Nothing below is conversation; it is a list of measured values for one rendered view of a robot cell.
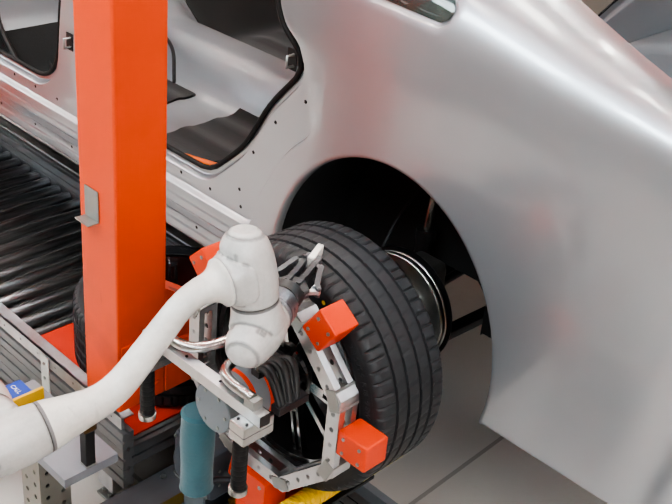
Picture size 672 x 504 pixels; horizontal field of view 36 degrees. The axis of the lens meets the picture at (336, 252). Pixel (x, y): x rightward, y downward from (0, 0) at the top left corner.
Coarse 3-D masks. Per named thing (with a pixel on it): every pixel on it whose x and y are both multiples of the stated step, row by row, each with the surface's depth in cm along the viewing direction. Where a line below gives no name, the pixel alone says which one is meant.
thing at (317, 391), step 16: (224, 320) 271; (288, 336) 256; (224, 352) 275; (304, 352) 254; (304, 384) 265; (320, 400) 287; (288, 416) 280; (304, 416) 281; (320, 416) 258; (272, 432) 274; (288, 432) 275; (304, 432) 266; (320, 432) 276; (288, 448) 269; (304, 448) 268; (320, 448) 268
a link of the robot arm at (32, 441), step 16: (0, 400) 192; (0, 416) 188; (16, 416) 188; (32, 416) 189; (0, 432) 185; (16, 432) 186; (32, 432) 187; (48, 432) 189; (0, 448) 184; (16, 448) 186; (32, 448) 187; (48, 448) 190; (0, 464) 185; (16, 464) 187
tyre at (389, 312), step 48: (288, 240) 252; (336, 240) 251; (336, 288) 237; (384, 288) 244; (384, 336) 238; (432, 336) 248; (384, 384) 236; (432, 384) 249; (384, 432) 240; (336, 480) 257
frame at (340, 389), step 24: (216, 312) 267; (312, 312) 236; (192, 336) 268; (312, 360) 235; (336, 360) 235; (336, 384) 233; (336, 408) 233; (336, 432) 237; (264, 456) 269; (336, 456) 240; (288, 480) 257; (312, 480) 249
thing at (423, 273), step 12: (396, 252) 285; (408, 264) 280; (420, 264) 280; (408, 276) 282; (420, 276) 278; (420, 288) 280; (432, 288) 277; (432, 300) 278; (432, 312) 279; (444, 312) 279; (432, 324) 281; (444, 324) 280; (444, 336) 283
